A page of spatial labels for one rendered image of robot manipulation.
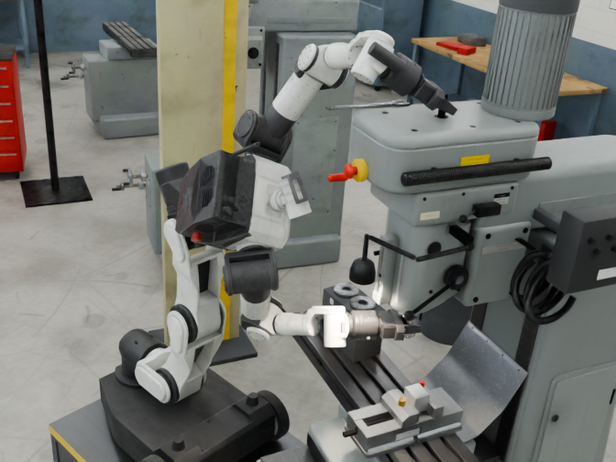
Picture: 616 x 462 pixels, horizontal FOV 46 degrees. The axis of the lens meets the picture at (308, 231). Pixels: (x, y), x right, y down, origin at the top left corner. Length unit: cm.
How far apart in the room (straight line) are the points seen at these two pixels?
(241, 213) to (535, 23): 91
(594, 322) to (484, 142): 80
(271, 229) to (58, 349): 238
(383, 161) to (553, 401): 108
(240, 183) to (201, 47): 151
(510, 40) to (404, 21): 741
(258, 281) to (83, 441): 128
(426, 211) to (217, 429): 128
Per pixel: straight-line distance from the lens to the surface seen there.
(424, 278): 203
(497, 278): 216
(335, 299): 257
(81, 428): 312
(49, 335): 439
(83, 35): 1084
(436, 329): 436
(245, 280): 202
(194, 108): 353
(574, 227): 191
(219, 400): 293
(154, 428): 282
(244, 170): 206
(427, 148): 181
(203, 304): 249
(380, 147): 180
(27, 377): 410
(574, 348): 245
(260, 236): 206
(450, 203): 193
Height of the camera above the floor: 244
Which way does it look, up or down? 26 degrees down
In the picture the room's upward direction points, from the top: 4 degrees clockwise
